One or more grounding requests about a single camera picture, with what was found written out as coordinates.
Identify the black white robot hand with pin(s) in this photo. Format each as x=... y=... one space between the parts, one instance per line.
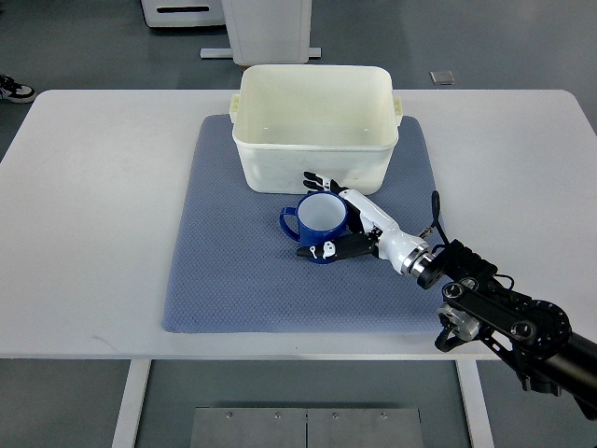
x=371 y=232

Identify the blue enamel mug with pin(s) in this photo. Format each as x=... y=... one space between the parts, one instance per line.
x=318 y=218

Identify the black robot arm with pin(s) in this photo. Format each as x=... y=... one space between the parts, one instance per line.
x=533 y=337

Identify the white plastic box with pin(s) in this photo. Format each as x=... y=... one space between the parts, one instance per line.
x=339 y=121

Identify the blue textured mat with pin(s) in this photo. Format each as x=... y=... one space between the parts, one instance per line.
x=235 y=270

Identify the small grey floor plate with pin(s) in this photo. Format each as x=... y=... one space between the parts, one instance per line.
x=442 y=77

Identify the white right table leg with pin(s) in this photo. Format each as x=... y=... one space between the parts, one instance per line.
x=477 y=419

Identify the white table leg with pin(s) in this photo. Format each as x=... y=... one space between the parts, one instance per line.
x=132 y=402
x=477 y=419

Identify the white left table leg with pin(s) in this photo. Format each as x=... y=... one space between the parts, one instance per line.
x=132 y=402

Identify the white cabinet with slot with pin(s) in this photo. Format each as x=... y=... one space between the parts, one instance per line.
x=182 y=13

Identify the black white sneaker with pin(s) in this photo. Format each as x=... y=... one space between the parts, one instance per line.
x=14 y=92

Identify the white pedestal base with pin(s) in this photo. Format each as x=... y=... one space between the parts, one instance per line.
x=265 y=32

